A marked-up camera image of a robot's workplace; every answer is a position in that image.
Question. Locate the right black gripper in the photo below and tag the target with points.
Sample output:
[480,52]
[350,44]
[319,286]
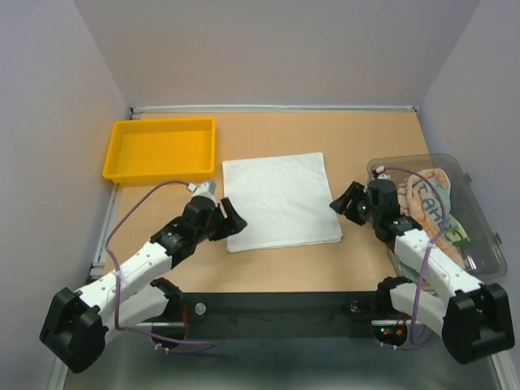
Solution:
[355,191]

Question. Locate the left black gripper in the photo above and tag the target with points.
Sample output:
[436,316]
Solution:
[233,223]

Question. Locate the white terry towel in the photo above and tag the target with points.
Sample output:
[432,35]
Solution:
[284,200]

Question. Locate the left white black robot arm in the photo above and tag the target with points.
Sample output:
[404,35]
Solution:
[77,323]

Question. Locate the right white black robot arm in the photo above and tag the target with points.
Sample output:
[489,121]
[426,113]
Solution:
[472,318]

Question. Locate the orange and green printed towel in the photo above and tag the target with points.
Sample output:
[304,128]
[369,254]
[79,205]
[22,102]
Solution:
[417,200]

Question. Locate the yellow plastic tray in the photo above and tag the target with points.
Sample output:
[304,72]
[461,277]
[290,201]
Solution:
[151,151]

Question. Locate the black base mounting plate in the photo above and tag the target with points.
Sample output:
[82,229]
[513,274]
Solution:
[274,315]

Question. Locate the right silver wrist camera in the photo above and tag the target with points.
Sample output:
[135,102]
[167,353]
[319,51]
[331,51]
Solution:
[380,173]

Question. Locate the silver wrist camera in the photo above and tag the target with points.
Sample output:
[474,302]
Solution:
[380,173]
[204,189]

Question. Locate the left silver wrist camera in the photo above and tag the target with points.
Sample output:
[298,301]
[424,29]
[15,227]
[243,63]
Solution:
[204,189]

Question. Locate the aluminium rail back edge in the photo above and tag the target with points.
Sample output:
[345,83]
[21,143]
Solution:
[138,111]

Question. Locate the aluminium frame rail front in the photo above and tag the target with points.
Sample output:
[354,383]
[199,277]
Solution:
[165,294]

